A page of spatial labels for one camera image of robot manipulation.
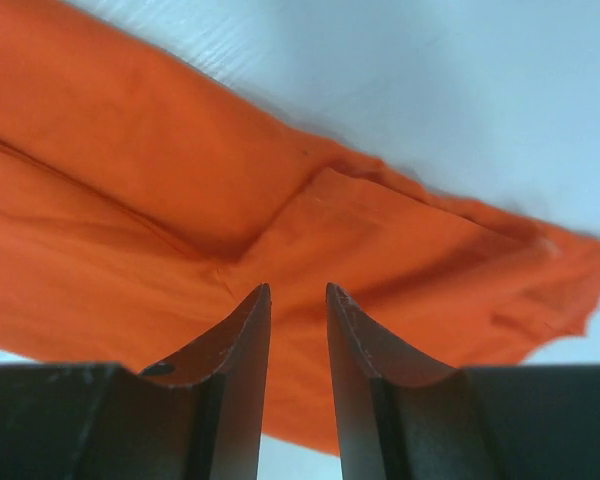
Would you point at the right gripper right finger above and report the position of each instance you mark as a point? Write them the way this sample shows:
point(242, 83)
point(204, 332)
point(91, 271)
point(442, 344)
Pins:
point(402, 414)

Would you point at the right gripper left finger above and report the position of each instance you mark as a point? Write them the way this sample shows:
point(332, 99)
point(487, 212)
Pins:
point(196, 414)

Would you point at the orange t shirt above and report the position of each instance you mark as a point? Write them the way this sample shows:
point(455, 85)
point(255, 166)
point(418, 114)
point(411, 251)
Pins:
point(141, 202)

